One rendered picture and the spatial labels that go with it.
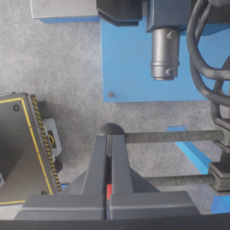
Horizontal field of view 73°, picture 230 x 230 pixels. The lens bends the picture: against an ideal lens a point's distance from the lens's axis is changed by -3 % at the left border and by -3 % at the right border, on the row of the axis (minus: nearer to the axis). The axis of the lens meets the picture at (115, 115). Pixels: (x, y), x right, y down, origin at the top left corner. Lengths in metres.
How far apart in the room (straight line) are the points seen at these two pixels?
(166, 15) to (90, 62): 0.66
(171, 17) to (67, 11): 0.62
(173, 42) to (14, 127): 0.88
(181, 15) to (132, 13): 0.17
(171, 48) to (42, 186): 1.02
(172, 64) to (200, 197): 1.37
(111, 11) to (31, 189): 1.05
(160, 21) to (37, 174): 1.00
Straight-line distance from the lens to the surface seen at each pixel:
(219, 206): 1.78
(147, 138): 0.18
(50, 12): 1.09
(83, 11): 1.05
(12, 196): 1.29
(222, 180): 0.24
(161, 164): 1.42
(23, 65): 1.29
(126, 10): 0.65
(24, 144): 1.03
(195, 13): 0.52
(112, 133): 0.16
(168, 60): 0.64
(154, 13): 0.63
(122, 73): 1.02
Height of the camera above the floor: 1.14
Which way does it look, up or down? 74 degrees down
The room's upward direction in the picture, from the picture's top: 176 degrees clockwise
